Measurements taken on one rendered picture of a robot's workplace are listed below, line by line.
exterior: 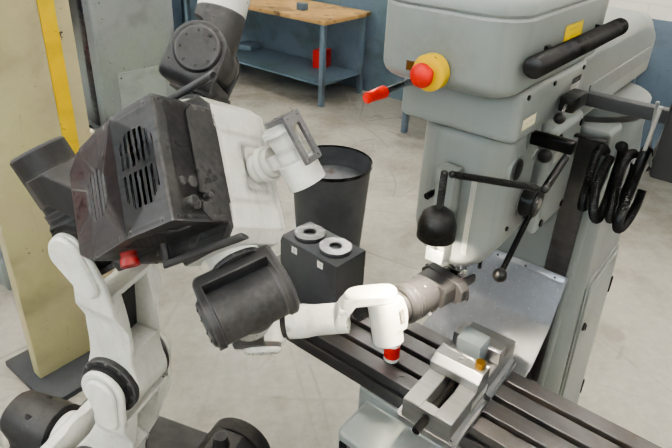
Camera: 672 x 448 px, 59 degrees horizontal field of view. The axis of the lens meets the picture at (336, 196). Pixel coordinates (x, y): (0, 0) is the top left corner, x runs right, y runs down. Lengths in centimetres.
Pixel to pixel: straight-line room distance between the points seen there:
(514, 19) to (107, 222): 70
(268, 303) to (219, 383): 192
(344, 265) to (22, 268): 153
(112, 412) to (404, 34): 101
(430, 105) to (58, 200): 72
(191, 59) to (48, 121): 155
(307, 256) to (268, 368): 135
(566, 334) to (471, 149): 85
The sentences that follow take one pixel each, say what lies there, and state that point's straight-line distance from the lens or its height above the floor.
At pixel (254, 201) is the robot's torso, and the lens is 100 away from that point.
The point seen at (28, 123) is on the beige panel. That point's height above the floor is 119.
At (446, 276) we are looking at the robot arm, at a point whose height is 126.
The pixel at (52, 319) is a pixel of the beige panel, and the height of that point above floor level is 30.
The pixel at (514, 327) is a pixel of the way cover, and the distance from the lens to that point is 175.
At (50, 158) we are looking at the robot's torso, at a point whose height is 154.
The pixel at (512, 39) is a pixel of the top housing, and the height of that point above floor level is 183.
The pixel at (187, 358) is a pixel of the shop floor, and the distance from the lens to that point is 300.
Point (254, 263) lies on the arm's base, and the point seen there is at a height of 146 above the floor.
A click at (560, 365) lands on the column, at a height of 79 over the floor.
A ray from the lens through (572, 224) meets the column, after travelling 165.
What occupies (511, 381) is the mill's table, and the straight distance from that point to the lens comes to 159.
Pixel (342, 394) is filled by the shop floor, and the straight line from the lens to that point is 280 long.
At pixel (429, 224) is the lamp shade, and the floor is 149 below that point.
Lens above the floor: 202
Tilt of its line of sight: 28 degrees down
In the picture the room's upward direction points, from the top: 3 degrees clockwise
